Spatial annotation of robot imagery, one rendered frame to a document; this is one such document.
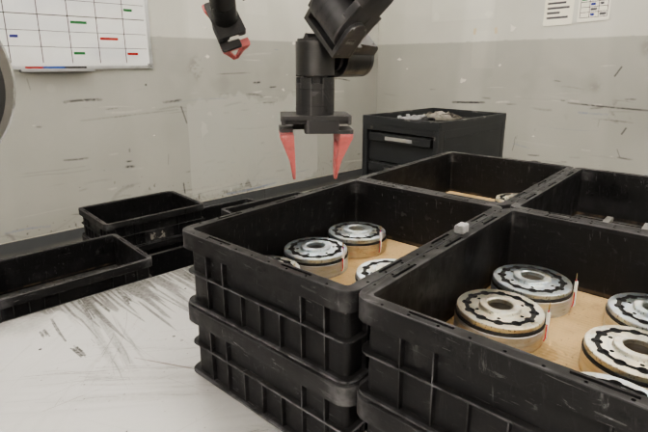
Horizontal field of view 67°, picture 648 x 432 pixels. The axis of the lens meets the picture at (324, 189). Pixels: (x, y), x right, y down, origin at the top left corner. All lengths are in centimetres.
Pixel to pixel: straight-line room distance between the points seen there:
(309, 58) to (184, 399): 50
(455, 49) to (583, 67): 108
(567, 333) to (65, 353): 74
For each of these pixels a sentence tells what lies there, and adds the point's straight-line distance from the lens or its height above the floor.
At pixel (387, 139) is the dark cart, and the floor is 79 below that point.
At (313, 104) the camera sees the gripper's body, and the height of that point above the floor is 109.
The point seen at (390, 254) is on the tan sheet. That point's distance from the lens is 85.
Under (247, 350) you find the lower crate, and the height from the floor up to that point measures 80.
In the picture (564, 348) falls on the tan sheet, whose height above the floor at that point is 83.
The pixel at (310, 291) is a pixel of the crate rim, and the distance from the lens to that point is 52.
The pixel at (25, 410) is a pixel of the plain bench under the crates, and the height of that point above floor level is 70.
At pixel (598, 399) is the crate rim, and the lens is 41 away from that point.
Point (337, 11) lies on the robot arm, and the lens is 67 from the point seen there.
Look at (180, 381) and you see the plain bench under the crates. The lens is 79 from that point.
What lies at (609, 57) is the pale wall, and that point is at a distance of 403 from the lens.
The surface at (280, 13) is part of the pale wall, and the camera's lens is 424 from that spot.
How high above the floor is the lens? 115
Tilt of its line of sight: 15 degrees down
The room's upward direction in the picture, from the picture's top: straight up
